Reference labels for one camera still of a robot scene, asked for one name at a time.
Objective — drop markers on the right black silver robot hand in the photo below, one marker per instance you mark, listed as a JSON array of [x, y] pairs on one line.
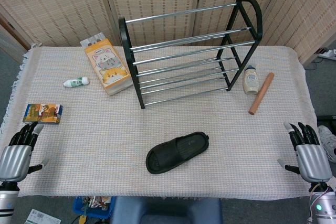
[[313, 159]]

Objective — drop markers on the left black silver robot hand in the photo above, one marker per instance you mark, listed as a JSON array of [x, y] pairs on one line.
[[14, 159]]

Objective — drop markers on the black slipper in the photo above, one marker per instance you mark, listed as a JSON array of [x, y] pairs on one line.
[[176, 153]]

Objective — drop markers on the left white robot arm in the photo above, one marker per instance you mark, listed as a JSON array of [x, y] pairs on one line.
[[6, 203]]

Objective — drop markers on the black metal shoe rack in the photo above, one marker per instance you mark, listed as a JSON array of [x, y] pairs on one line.
[[183, 74]]

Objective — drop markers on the white sneaker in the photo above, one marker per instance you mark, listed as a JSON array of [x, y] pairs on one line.
[[328, 140]]

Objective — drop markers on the black flat device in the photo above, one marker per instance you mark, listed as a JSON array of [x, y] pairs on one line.
[[328, 118]]

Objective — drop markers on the small colourful picture box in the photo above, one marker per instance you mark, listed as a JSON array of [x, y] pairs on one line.
[[43, 113]]

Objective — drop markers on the white labelled paper package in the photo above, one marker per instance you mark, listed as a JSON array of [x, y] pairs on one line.
[[42, 217]]

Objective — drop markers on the blue plastic bin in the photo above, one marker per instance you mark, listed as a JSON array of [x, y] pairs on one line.
[[78, 208]]

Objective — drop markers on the wooden rolling pin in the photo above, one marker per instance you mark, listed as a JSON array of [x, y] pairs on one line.
[[261, 94]]

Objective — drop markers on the checked woven tablecloth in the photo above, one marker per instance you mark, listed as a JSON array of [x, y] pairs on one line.
[[105, 140]]

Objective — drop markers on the white green tube bottle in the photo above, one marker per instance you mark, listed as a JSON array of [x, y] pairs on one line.
[[76, 82]]

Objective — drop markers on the beige squeeze sauce bottle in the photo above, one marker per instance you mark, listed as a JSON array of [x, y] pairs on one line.
[[251, 81]]

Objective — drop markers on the white power strip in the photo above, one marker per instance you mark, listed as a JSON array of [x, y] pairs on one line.
[[328, 54]]

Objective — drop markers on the orange cat print box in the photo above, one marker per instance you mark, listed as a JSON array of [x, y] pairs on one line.
[[110, 69]]

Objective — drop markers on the blue padded chair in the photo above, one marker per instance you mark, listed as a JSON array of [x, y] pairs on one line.
[[168, 211]]

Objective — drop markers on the bamboo folding screen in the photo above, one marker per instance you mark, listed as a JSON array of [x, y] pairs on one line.
[[65, 6]]

